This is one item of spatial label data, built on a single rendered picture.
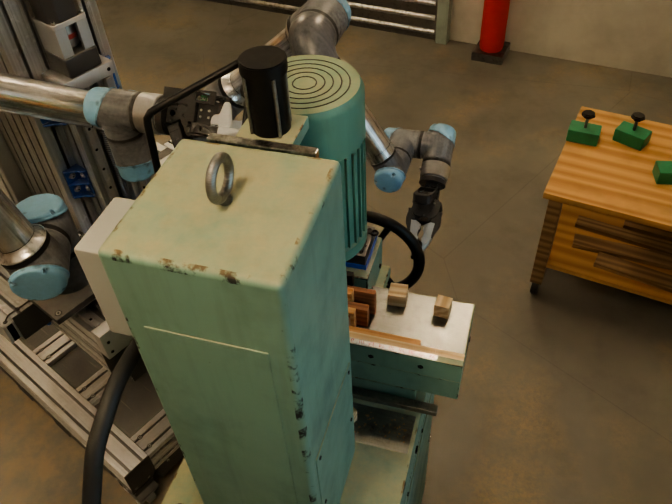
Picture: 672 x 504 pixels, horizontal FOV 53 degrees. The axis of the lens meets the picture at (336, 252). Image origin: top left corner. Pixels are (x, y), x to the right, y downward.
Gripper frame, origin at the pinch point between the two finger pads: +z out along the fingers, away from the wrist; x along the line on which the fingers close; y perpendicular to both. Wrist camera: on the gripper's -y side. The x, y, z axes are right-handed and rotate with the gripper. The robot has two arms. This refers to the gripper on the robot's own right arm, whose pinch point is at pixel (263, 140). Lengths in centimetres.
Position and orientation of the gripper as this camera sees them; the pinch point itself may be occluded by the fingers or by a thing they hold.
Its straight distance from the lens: 122.4
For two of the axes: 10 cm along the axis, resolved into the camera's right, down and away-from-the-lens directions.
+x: 2.4, -0.7, 9.7
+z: 9.6, 1.7, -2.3
